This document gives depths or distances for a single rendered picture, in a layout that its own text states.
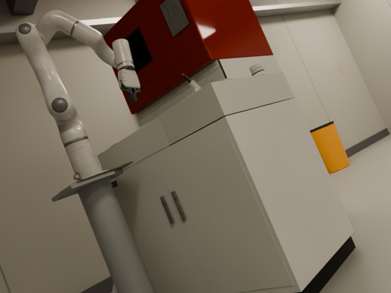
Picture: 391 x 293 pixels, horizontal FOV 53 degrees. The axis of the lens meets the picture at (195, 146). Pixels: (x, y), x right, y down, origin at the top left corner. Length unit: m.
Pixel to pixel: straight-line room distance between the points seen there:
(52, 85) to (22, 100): 1.90
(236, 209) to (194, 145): 0.32
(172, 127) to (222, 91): 0.29
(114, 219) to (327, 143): 3.81
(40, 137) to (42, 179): 0.38
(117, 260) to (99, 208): 0.25
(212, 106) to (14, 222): 2.37
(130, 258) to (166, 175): 0.42
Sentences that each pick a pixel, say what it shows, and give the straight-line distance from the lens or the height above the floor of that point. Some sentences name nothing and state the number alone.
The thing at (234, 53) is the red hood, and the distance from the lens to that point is 2.51.
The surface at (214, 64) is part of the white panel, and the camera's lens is 2.34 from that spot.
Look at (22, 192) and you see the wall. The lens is 3.62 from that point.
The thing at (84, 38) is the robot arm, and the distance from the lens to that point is 2.07.
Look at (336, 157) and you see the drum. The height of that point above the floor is 0.16.
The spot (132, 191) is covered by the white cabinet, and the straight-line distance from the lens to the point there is 2.05.
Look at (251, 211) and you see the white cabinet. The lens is 1.60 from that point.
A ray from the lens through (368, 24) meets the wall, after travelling 7.47.
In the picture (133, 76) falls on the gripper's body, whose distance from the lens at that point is 2.00.
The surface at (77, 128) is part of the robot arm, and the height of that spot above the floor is 1.07.
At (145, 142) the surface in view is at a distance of 1.89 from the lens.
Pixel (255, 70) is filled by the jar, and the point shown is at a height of 1.03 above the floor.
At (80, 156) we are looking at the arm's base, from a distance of 1.91.
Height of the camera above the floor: 0.64
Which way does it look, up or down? 4 degrees up
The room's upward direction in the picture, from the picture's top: 23 degrees counter-clockwise
